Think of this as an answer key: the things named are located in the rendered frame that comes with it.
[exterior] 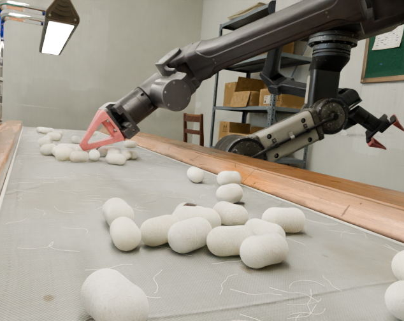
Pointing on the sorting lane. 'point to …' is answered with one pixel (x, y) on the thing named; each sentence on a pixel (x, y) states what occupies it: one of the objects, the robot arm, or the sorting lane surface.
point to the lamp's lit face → (56, 37)
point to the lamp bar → (68, 10)
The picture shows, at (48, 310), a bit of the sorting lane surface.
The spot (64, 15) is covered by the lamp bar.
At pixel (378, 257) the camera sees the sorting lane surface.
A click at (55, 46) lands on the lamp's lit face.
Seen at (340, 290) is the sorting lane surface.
